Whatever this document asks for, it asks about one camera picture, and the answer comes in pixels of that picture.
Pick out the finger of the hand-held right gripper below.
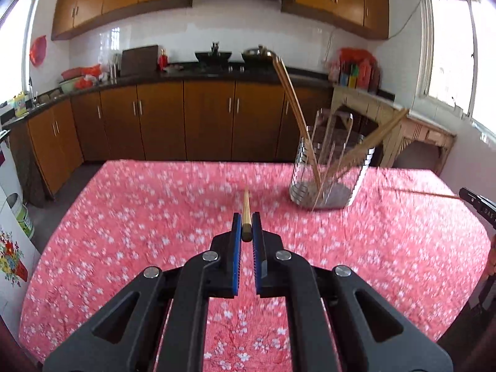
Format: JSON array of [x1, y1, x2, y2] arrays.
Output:
[[459, 187, 496, 226]]

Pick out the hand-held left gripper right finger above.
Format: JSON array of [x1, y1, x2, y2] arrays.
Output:
[[251, 212, 452, 372]]

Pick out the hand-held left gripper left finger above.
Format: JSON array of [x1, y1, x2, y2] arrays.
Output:
[[42, 212, 243, 372]]

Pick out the metal wire chopstick holder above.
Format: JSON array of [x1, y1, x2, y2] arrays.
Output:
[[289, 110, 376, 210]]

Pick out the wooden side table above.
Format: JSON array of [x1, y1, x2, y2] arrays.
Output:
[[330, 84, 457, 176]]

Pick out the pink floral tablecloth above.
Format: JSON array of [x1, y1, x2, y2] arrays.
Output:
[[19, 159, 493, 372]]

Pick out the large window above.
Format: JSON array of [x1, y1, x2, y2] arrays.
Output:
[[419, 0, 496, 142]]

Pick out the brown lower kitchen cabinets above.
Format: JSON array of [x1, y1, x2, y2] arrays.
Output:
[[8, 79, 336, 207]]

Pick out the colourful bottles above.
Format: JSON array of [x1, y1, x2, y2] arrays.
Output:
[[340, 64, 360, 88]]

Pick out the red bag on side table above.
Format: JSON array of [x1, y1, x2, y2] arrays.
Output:
[[335, 47, 377, 88]]

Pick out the black kitchen countertop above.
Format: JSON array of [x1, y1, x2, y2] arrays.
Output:
[[0, 61, 396, 130]]

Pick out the black wok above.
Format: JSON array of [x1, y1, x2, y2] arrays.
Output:
[[195, 41, 233, 64]]

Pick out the black pot with lid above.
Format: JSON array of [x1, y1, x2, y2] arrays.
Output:
[[242, 45, 277, 63]]

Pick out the green and white bucket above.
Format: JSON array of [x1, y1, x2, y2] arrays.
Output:
[[7, 193, 36, 240]]

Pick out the white appliance with flower sticker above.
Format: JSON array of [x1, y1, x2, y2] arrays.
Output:
[[0, 182, 42, 343]]

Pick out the dark cutting board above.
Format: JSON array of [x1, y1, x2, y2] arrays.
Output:
[[121, 45, 160, 78]]

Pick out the red bags on counter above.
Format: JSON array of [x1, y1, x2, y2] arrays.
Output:
[[61, 64, 103, 88]]

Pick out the green basin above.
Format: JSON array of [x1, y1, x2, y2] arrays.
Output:
[[58, 79, 84, 94]]

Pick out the yellow dish soap bottle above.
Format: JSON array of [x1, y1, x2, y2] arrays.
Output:
[[13, 92, 30, 117]]

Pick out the small window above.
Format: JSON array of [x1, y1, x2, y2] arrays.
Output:
[[0, 0, 40, 106]]

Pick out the red bag on wall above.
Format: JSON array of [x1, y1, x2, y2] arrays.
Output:
[[30, 35, 47, 67]]

